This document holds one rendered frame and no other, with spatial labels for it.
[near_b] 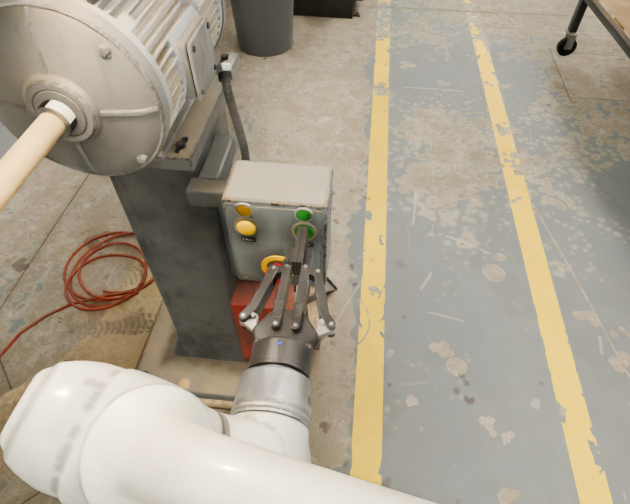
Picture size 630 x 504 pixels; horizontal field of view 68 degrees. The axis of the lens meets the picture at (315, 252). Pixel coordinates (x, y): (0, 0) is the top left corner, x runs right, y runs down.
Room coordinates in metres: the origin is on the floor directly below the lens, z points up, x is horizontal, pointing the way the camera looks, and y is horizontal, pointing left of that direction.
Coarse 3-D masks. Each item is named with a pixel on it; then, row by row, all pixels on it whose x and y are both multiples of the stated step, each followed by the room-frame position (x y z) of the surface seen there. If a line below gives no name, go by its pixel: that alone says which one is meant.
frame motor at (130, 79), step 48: (0, 0) 0.57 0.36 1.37; (48, 0) 0.56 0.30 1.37; (96, 0) 0.61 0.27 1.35; (144, 0) 0.68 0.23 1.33; (192, 0) 0.75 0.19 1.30; (0, 48) 0.55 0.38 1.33; (48, 48) 0.54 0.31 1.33; (96, 48) 0.54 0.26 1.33; (144, 48) 0.57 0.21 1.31; (192, 48) 0.65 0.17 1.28; (0, 96) 0.55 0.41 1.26; (48, 96) 0.52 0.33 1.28; (96, 96) 0.53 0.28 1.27; (144, 96) 0.53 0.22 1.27; (192, 96) 0.64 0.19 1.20; (96, 144) 0.53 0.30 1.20; (144, 144) 0.53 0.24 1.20
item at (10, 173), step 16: (32, 128) 0.47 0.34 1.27; (48, 128) 0.48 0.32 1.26; (64, 128) 0.50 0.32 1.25; (16, 144) 0.44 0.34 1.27; (32, 144) 0.44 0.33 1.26; (48, 144) 0.46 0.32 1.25; (0, 160) 0.41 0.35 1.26; (16, 160) 0.41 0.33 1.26; (32, 160) 0.43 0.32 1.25; (0, 176) 0.38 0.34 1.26; (16, 176) 0.40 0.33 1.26; (0, 192) 0.37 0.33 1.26; (16, 192) 0.39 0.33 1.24; (0, 208) 0.35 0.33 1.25
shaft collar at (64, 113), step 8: (40, 104) 0.52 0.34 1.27; (48, 104) 0.51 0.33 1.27; (56, 104) 0.51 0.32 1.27; (64, 104) 0.52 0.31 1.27; (40, 112) 0.50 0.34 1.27; (48, 112) 0.50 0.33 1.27; (56, 112) 0.50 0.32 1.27; (64, 112) 0.51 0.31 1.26; (72, 112) 0.52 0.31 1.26; (64, 120) 0.50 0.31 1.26; (72, 120) 0.51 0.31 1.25; (72, 128) 0.51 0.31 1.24; (64, 136) 0.50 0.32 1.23
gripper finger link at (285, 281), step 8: (288, 264) 0.41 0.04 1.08; (288, 272) 0.40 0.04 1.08; (280, 280) 0.38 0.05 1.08; (288, 280) 0.38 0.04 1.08; (280, 288) 0.37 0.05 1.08; (288, 288) 0.38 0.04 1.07; (280, 296) 0.36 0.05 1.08; (280, 304) 0.34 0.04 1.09; (280, 312) 0.33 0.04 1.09; (272, 320) 0.31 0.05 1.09; (280, 320) 0.31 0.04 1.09; (272, 328) 0.31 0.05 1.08
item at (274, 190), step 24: (240, 168) 0.57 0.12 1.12; (264, 168) 0.57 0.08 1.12; (288, 168) 0.57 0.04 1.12; (312, 168) 0.57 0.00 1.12; (240, 192) 0.52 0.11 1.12; (264, 192) 0.52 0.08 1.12; (288, 192) 0.52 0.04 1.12; (312, 192) 0.52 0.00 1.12; (264, 216) 0.49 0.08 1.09; (288, 216) 0.49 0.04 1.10; (240, 240) 0.50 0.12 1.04; (264, 240) 0.49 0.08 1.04; (288, 240) 0.49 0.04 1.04; (312, 240) 0.49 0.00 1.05; (240, 264) 0.50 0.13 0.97; (264, 264) 0.49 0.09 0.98; (312, 264) 0.49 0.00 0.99
